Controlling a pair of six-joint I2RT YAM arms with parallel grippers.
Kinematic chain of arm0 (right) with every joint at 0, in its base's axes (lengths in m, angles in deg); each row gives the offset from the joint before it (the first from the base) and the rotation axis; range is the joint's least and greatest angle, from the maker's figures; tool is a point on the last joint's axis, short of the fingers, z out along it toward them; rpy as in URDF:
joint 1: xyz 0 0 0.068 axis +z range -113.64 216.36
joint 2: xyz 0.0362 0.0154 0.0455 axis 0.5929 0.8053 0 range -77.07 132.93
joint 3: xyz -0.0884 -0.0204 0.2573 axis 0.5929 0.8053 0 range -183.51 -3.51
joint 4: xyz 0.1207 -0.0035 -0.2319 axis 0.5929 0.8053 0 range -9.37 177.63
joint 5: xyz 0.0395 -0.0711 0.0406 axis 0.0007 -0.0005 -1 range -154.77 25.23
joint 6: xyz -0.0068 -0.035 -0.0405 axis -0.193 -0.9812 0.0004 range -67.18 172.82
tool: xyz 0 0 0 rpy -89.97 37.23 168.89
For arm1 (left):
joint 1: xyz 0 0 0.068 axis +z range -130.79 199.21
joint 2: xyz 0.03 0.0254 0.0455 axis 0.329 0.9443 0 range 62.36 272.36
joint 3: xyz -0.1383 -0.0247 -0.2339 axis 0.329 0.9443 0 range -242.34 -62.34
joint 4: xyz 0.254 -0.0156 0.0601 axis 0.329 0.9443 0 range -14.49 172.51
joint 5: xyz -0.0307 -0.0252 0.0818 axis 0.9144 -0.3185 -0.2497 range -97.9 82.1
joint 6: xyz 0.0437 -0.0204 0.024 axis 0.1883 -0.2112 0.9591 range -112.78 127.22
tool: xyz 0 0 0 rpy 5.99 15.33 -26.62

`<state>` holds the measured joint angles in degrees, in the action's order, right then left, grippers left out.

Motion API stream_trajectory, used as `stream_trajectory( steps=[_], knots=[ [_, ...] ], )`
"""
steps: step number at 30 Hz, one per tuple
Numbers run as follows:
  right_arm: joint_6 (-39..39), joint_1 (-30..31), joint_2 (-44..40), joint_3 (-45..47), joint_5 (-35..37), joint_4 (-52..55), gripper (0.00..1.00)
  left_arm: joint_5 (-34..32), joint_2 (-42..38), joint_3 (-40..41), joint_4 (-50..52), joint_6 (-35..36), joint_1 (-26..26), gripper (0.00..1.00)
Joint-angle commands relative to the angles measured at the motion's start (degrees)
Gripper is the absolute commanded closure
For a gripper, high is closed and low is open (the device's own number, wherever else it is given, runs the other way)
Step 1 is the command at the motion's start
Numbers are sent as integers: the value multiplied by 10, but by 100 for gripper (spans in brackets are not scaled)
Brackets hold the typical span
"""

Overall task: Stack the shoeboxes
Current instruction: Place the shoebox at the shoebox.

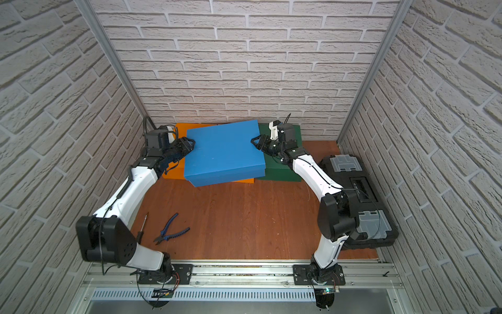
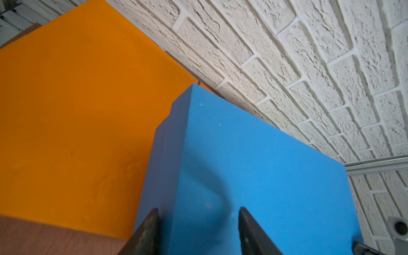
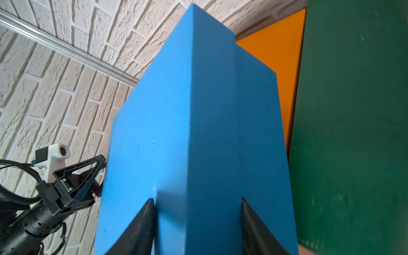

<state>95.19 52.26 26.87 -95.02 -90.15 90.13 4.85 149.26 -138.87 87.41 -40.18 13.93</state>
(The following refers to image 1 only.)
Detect green shoebox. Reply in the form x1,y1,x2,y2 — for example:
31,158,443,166
257,124,302,182

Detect blue shoebox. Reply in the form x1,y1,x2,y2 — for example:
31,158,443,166
184,120,266,187

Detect orange shoebox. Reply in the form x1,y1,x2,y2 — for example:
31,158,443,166
234,178,255,184
161,122,213,181

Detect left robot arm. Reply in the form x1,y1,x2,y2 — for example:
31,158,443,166
76,137,196,278

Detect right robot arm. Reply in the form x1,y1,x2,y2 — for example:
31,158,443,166
251,135,359,282

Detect black plastic toolbox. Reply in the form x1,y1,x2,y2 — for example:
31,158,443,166
319,154,400,250

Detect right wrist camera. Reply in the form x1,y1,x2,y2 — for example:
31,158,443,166
268,115,297,147

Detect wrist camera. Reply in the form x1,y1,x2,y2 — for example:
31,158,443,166
268,115,297,147
142,116,179,150

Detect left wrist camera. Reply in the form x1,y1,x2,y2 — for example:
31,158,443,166
142,116,179,150

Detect blue handled pliers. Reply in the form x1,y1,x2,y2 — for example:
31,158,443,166
152,212,191,246

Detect black handled screwdriver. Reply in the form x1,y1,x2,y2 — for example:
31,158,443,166
136,213,149,244

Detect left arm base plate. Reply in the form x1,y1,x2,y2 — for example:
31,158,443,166
137,263,194,285

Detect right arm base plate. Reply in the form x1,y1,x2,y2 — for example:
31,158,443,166
292,263,346,287

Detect aluminium front rail frame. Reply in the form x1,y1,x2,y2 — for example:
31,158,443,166
68,260,413,313

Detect left corner aluminium post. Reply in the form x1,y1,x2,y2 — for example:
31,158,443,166
75,0,149,117

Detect corner aluminium post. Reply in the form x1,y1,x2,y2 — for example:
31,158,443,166
336,0,414,144
75,0,149,117

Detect right corner aluminium post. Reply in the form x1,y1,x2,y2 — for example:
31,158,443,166
336,0,414,144

